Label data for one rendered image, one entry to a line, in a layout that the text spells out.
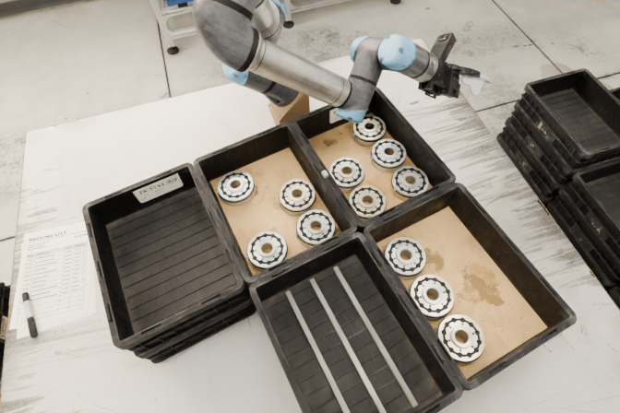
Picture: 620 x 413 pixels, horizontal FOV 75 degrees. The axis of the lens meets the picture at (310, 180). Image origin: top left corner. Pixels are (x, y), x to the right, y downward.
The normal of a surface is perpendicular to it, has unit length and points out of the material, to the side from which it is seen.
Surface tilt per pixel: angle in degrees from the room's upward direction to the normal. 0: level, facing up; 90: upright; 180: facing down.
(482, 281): 0
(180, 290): 0
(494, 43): 0
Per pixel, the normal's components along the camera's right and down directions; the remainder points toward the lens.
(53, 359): -0.04, -0.55
